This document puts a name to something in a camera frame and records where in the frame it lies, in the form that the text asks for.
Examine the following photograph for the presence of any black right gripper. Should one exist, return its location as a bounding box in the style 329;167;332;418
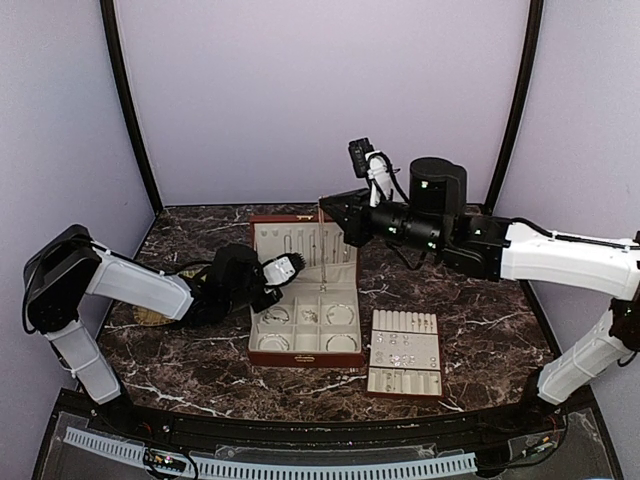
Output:
320;186;447;255

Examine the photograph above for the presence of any red wooden jewelry box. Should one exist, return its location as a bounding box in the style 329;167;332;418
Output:
247;213;364;368

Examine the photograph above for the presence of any brown jewelry display tray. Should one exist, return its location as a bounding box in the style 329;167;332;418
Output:
366;310;443;398

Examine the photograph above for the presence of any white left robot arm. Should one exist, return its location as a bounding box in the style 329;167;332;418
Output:
22;224;283;436

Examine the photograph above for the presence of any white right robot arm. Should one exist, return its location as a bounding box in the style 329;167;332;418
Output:
319;189;639;434

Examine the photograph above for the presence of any woven bamboo tray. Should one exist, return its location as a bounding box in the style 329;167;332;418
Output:
133;306;177;327

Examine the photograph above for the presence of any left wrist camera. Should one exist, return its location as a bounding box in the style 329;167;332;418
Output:
205;244;306;311

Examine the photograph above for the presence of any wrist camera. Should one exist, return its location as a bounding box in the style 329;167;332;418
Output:
347;137;470;216
205;244;306;311

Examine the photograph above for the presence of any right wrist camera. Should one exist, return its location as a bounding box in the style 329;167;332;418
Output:
347;137;470;216

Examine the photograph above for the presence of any white slotted cable duct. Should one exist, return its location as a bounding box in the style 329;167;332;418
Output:
63;427;478;479

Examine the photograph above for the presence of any black right frame post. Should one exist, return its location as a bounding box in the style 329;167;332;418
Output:
482;0;544;215

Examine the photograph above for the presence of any black frame post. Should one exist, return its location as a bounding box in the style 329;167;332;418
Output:
482;0;544;215
99;0;164;216

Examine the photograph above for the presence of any black left frame post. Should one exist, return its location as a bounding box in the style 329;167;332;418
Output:
99;0;164;216

